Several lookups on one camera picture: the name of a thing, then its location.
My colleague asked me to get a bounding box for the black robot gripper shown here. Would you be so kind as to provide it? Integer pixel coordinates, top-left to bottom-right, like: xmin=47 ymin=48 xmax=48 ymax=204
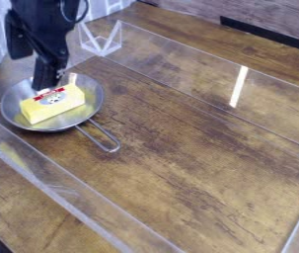
xmin=4 ymin=0 xmax=80 ymax=91

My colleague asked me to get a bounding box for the yellow butter block toy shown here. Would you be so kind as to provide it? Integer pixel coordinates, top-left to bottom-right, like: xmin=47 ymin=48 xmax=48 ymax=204
xmin=20 ymin=84 xmax=84 ymax=125

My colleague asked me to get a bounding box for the silver metal frying pan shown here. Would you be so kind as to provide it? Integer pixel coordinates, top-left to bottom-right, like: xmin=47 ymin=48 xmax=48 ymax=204
xmin=0 ymin=72 xmax=120 ymax=152

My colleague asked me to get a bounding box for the black bar on table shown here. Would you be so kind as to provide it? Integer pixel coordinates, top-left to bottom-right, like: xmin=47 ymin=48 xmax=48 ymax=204
xmin=220 ymin=16 xmax=299 ymax=49

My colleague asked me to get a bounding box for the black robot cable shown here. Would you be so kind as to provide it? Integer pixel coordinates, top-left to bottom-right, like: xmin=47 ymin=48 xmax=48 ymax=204
xmin=57 ymin=0 xmax=91 ymax=25

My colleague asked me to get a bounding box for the clear acrylic tray wall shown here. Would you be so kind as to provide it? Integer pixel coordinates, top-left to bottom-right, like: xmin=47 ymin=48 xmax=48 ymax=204
xmin=0 ymin=17 xmax=299 ymax=253

